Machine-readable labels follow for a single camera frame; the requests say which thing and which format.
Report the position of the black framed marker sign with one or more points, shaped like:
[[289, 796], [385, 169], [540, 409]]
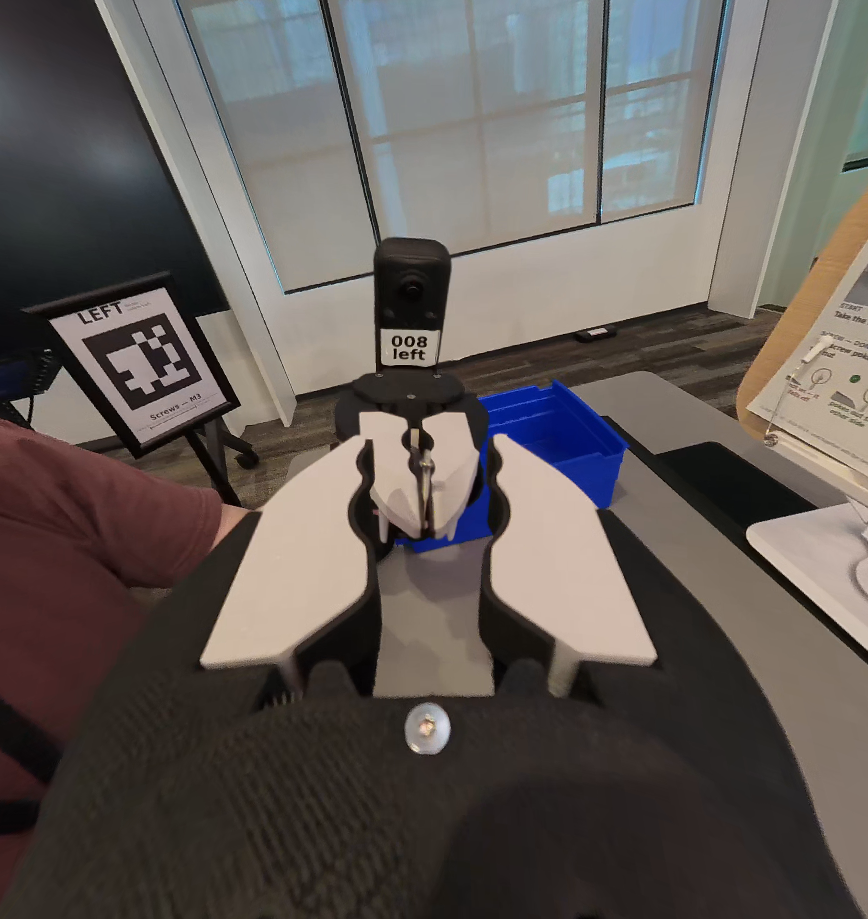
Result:
[[139, 366]]

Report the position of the long metal bolt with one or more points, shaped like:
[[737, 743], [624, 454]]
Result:
[[424, 492]]

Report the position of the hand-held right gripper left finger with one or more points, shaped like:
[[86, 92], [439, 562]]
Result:
[[294, 574]]

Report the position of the blue plastic bin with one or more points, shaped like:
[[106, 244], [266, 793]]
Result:
[[563, 445]]

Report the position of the white document stand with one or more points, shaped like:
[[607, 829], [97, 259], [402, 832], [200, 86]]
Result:
[[807, 560]]

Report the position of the person's left forearm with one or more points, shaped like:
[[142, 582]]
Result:
[[234, 524]]

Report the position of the black rolling cart stand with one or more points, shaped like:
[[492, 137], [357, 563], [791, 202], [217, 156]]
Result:
[[6, 413]]

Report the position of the black easel stand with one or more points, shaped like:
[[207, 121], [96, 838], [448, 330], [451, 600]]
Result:
[[218, 459]]

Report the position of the black flat remote device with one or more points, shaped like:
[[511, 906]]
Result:
[[596, 334]]

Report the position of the instruction board on stand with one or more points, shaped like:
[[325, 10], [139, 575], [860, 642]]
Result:
[[785, 344]]

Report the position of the person in maroon shirt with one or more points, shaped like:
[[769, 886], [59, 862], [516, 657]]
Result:
[[60, 538]]

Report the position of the large paned window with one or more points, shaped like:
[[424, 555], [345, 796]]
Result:
[[477, 108]]

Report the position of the small dark touch panel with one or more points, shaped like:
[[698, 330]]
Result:
[[10, 377]]

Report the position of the large black wall screen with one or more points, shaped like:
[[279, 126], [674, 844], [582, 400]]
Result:
[[60, 143]]

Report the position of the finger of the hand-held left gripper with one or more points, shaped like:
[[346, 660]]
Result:
[[391, 467], [452, 459]]

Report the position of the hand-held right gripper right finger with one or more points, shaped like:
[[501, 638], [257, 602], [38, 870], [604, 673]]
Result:
[[567, 574]]

